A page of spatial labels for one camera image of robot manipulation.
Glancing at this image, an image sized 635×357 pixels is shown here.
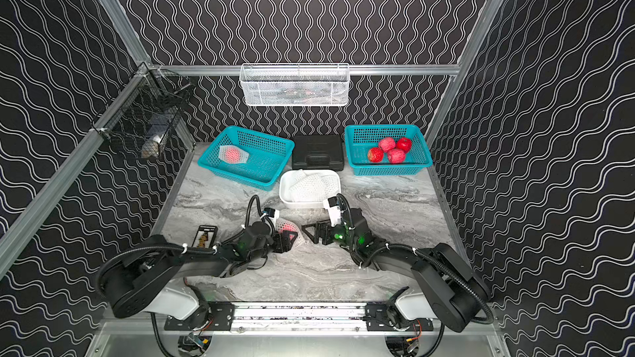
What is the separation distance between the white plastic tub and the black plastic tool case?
3 cm

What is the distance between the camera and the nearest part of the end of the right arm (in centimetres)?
67

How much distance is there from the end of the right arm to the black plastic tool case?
344 millimetres

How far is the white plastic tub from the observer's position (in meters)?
0.96

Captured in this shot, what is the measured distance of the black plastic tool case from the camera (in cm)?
108
